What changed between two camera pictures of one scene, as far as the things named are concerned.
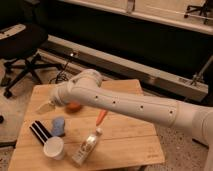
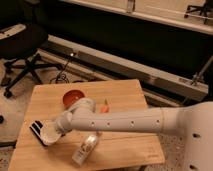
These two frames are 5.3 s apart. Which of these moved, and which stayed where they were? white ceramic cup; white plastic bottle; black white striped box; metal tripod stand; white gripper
Moved: white ceramic cup; white gripper
Stayed: white plastic bottle; metal tripod stand; black white striped box
